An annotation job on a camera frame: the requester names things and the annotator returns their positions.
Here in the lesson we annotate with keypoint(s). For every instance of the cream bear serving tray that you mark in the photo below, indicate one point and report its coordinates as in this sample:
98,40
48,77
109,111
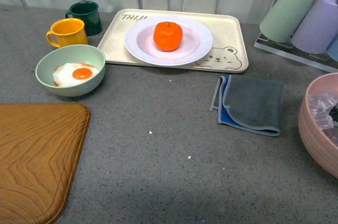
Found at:
227,54

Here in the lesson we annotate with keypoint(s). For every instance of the light green plastic cup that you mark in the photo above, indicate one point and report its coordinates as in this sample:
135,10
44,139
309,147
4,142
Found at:
283,19

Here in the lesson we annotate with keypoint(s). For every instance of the purple plastic cup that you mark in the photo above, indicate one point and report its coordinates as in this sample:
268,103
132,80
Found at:
318,28

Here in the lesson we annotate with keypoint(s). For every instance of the clear plastic ice cubes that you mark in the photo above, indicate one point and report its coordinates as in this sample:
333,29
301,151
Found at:
323,107

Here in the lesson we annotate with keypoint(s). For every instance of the blue plastic cup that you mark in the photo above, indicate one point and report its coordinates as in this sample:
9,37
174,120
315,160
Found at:
332,49

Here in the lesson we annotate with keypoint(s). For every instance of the pink bowl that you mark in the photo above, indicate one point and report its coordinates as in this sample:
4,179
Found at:
319,146

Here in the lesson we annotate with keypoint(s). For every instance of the yellow enamel mug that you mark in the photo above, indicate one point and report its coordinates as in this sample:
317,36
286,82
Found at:
65,32

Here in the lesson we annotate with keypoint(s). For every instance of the orange mandarin fruit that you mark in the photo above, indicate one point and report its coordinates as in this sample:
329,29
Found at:
167,36

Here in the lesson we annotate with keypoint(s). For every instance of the white round plate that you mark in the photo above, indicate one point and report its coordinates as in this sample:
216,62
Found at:
196,43

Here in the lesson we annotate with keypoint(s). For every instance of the wooden cutting board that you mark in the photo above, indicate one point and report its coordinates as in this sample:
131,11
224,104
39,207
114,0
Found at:
40,150

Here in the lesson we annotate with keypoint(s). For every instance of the grey and blue cloth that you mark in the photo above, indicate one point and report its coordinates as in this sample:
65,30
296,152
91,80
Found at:
248,103

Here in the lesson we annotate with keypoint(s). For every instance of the fake fried egg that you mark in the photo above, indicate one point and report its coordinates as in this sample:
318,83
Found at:
71,74

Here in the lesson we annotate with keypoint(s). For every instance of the dark green enamel mug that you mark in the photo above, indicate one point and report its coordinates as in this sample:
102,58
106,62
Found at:
87,11

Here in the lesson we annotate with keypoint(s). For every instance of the light green bowl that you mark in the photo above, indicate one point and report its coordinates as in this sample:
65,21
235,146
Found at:
69,54

